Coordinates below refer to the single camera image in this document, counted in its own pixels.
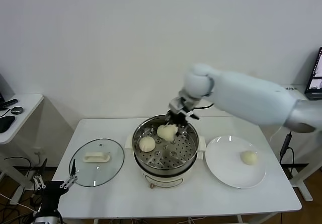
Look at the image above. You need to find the white charging cable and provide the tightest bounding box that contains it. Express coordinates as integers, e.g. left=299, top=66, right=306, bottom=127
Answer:
left=269, top=127, right=283, bottom=143

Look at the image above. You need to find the white side desk with laptop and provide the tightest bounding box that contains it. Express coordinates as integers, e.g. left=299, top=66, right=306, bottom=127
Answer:
left=280, top=84, right=322, bottom=202

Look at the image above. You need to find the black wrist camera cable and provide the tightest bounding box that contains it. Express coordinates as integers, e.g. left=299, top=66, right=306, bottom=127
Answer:
left=187, top=102, right=214, bottom=120

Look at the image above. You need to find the grey monitor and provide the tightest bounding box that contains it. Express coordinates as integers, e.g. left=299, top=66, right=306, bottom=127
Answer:
left=0, top=73, right=14, bottom=103

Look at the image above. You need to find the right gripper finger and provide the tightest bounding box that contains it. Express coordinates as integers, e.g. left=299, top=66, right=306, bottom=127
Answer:
left=165, top=111, right=175, bottom=127
left=176, top=123, right=190, bottom=137

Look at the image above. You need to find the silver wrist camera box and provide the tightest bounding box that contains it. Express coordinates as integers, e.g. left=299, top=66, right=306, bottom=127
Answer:
left=168, top=96, right=189, bottom=114

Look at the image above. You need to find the white steamed baozi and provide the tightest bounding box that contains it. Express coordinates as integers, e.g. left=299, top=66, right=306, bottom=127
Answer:
left=240, top=150, right=258, bottom=166
left=157, top=125, right=170, bottom=139
left=165, top=123, right=179, bottom=142
left=139, top=136, right=156, bottom=153

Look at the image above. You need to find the white floor cable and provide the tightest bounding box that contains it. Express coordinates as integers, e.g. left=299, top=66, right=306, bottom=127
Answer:
left=0, top=193, right=35, bottom=212

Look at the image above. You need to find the black remote control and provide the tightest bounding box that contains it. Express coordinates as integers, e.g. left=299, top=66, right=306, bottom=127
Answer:
left=0, top=99, right=19, bottom=108

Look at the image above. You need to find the black cable with adapter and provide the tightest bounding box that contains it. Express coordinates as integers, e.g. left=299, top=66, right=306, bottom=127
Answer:
left=278, top=130, right=295, bottom=182

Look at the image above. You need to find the black laptop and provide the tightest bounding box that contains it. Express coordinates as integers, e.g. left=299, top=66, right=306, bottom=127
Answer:
left=304, top=46, right=322, bottom=101

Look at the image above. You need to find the cream electric cooking pot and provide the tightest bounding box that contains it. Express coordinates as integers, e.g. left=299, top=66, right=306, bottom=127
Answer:
left=124, top=134, right=206, bottom=189

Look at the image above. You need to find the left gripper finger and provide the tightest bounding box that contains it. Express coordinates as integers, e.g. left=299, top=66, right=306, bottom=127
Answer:
left=32, top=158, right=48, bottom=190
left=59, top=159, right=78, bottom=190

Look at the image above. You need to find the white wall socket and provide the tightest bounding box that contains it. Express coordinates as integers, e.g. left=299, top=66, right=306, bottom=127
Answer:
left=32, top=147, right=47, bottom=157

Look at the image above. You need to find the white round plate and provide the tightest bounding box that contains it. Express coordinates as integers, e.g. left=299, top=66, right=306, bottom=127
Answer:
left=204, top=134, right=267, bottom=189

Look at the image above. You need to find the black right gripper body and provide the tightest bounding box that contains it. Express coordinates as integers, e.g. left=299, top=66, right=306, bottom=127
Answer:
left=167, top=110, right=189, bottom=126

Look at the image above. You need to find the glass lid with cream handle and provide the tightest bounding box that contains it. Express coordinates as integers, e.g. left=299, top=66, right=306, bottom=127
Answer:
left=68, top=138, right=125, bottom=187

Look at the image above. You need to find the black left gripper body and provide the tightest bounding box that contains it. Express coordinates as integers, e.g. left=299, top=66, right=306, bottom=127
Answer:
left=37, top=180, right=64, bottom=216

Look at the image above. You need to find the black floor cable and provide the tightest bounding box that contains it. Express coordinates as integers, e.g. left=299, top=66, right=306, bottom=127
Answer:
left=4, top=157, right=38, bottom=174

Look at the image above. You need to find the stainless steel steamer basket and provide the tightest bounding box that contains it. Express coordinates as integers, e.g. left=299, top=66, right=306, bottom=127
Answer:
left=132, top=115, right=199, bottom=171

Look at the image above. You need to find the white side desk with mouse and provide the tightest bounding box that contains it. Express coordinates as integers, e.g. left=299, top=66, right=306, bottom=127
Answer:
left=0, top=94, right=45, bottom=206

